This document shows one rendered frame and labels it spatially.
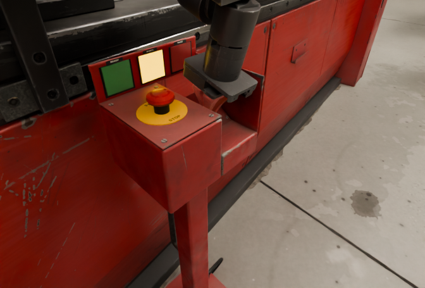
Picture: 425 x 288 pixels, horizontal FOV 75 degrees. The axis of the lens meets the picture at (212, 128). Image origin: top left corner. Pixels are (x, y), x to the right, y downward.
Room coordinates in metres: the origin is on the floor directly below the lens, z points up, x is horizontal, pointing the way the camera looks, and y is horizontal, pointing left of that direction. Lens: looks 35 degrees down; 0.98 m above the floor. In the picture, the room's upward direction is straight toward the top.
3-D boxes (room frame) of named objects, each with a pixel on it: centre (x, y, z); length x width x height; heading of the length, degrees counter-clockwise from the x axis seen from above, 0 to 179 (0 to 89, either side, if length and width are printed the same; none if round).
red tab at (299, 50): (1.17, -0.39, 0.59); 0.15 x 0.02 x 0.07; 143
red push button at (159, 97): (0.34, 0.07, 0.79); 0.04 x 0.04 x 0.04
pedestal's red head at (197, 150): (0.38, 0.05, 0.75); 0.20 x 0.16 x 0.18; 136
